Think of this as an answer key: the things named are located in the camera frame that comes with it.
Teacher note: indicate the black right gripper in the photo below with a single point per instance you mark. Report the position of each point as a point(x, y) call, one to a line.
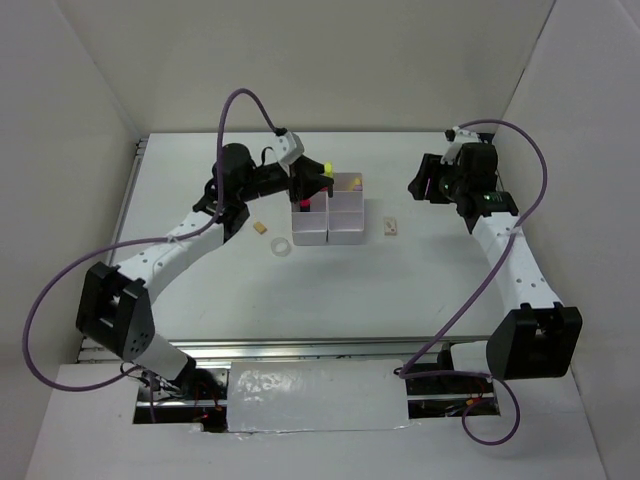
point(432, 167)

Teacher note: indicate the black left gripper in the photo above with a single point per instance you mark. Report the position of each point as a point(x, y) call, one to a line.
point(307, 172)

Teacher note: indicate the black yellow highlighter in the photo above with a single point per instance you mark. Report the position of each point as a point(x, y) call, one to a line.
point(329, 173)

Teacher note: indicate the black pink highlighter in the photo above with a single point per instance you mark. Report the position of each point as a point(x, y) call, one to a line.
point(305, 206)

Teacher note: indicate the beige white eraser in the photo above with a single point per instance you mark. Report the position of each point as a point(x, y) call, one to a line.
point(390, 226)

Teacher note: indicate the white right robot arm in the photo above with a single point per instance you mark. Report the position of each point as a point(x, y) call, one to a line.
point(538, 334)

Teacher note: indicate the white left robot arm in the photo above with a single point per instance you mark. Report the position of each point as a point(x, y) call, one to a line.
point(115, 309)

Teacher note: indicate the white right organizer container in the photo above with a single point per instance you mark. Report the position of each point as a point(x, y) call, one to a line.
point(346, 215)

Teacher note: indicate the white organizer container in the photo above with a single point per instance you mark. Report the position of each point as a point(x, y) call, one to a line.
point(346, 215)
point(310, 229)

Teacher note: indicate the white left organizer container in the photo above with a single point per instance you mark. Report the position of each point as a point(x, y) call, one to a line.
point(310, 229)

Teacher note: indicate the small yellow eraser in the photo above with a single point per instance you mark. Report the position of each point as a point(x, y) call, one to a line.
point(259, 227)

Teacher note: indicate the clear tape roll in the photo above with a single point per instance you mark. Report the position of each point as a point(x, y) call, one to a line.
point(280, 247)

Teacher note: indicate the white foil-taped panel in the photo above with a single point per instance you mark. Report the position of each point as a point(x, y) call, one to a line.
point(321, 395)

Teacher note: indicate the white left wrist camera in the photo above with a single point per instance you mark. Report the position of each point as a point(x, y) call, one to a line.
point(288, 148)

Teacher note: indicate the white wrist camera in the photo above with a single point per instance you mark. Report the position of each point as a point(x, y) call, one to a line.
point(288, 148)
point(457, 137)

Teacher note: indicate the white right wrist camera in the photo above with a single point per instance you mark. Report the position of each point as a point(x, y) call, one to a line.
point(457, 137)

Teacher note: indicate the aluminium frame rail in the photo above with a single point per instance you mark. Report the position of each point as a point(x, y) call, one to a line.
point(300, 349)

